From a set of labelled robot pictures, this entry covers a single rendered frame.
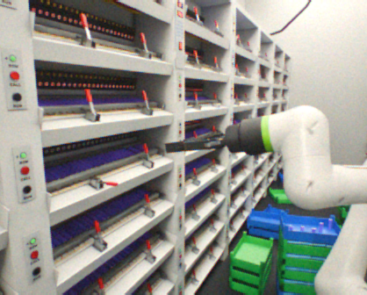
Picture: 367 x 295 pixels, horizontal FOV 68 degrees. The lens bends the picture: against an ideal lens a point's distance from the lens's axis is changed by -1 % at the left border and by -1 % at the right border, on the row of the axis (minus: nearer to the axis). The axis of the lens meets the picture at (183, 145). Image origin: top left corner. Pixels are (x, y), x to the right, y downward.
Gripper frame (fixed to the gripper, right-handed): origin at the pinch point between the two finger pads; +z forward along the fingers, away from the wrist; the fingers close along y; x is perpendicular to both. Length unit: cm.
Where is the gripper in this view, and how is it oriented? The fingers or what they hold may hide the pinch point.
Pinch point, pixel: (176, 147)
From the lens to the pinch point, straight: 80.7
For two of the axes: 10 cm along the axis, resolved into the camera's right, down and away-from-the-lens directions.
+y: 4.7, -1.6, 8.7
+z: -8.6, 1.2, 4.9
